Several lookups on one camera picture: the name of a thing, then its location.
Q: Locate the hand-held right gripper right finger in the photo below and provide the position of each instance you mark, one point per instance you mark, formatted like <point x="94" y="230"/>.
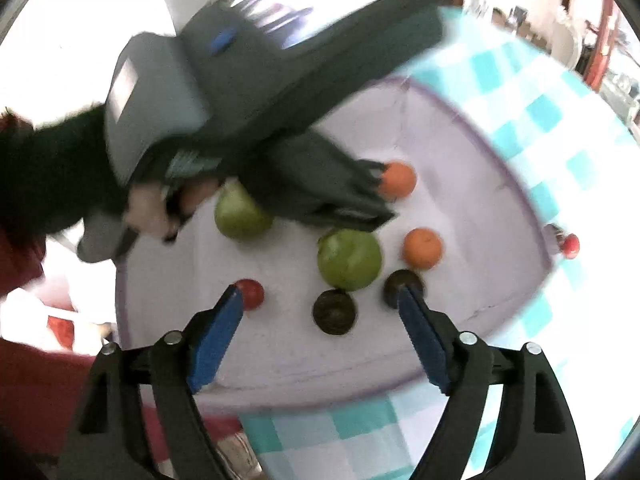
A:
<point x="425" y="340"/>

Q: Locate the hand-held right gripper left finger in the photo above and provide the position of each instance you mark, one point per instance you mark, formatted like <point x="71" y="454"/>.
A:
<point x="220" y="335"/>

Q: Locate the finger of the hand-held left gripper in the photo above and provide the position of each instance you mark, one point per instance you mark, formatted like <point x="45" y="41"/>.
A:
<point x="350" y="170"/>
<point x="345" y="205"/>

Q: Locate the small orange fruit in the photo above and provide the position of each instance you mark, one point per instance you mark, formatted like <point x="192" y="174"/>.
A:
<point x="399" y="179"/>

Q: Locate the small red tomato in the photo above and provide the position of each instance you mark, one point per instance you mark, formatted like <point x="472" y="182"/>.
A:
<point x="252" y="294"/>

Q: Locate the green persimmon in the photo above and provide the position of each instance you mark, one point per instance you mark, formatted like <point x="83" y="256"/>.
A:
<point x="350" y="260"/>
<point x="240" y="212"/>

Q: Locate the small dark fruit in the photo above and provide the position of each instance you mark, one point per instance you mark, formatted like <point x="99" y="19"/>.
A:
<point x="395" y="282"/>

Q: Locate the purple storage box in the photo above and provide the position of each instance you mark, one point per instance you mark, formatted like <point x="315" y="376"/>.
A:
<point x="300" y="360"/>

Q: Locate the orange tangerine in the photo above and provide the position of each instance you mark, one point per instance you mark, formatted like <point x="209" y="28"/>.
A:
<point x="422" y="247"/>

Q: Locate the dark round fruit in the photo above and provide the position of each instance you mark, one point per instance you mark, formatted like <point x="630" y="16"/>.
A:
<point x="334" y="311"/>

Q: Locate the person's left forearm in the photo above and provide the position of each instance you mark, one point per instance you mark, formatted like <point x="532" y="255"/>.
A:
<point x="50" y="160"/>

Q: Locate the person's left hand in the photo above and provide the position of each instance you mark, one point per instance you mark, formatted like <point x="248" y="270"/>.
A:
<point x="150" y="207"/>

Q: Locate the small red fruit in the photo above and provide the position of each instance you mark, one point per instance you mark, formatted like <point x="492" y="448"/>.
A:
<point x="570" y="244"/>

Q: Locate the teal checked tablecloth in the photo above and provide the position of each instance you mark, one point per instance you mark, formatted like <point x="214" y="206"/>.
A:
<point x="525" y="110"/>

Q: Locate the person's red clothing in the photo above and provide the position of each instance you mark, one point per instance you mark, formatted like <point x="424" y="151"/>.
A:
<point x="30" y="385"/>

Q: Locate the brown wooden post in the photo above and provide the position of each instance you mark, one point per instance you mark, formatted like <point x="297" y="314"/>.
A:
<point x="602" y="35"/>

